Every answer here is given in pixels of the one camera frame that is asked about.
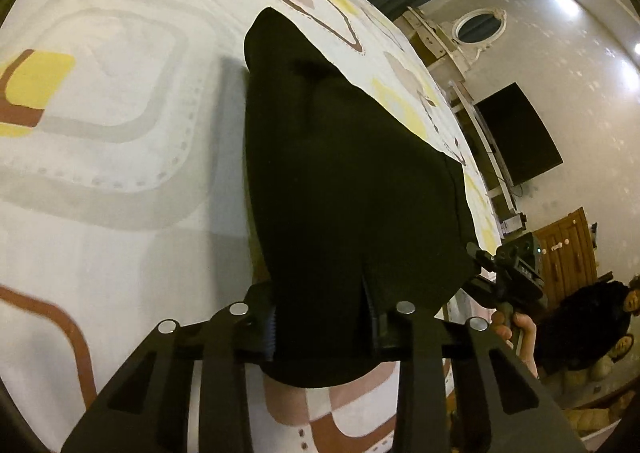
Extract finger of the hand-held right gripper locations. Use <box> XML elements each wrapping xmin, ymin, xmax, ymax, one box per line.
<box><xmin>457</xmin><ymin>274</ymin><xmax>502</xmax><ymax>309</ymax></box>
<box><xmin>465</xmin><ymin>241</ymin><xmax>501</xmax><ymax>271</ymax></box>

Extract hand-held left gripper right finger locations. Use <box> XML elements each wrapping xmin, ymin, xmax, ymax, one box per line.
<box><xmin>360</xmin><ymin>277</ymin><xmax>587</xmax><ymax>453</ymax></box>

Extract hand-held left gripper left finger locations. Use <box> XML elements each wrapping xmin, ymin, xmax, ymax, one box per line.
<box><xmin>61</xmin><ymin>282</ymin><xmax>277</xmax><ymax>453</ymax></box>

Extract black pants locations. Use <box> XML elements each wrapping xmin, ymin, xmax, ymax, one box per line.
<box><xmin>242</xmin><ymin>7</ymin><xmax>477</xmax><ymax>389</ymax></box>

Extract person's right hand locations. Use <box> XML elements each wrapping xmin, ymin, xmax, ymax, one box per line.
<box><xmin>491</xmin><ymin>310</ymin><xmax>541</xmax><ymax>380</ymax></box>

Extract brown wooden door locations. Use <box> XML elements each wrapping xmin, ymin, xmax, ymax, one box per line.
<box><xmin>536</xmin><ymin>206</ymin><xmax>602</xmax><ymax>305</ymax></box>

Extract person in black clothing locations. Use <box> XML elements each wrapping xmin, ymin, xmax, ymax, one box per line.
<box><xmin>541</xmin><ymin>278</ymin><xmax>640</xmax><ymax>376</ymax></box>

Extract white television console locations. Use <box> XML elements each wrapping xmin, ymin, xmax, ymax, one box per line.
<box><xmin>446</xmin><ymin>79</ymin><xmax>526</xmax><ymax>236</ymax></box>

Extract black flat television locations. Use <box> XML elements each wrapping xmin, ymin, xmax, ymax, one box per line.
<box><xmin>472</xmin><ymin>81</ymin><xmax>565</xmax><ymax>186</ymax></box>

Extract white dressing table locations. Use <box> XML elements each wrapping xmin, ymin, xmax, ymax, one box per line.
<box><xmin>404</xmin><ymin>4</ymin><xmax>483</xmax><ymax>81</ymax></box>

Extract oval white framed mirror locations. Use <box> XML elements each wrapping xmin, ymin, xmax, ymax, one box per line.
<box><xmin>451</xmin><ymin>8</ymin><xmax>509</xmax><ymax>48</ymax></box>

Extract printed bed sheet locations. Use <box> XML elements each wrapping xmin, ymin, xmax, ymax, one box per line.
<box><xmin>0</xmin><ymin>0</ymin><xmax>503</xmax><ymax>453</ymax></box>

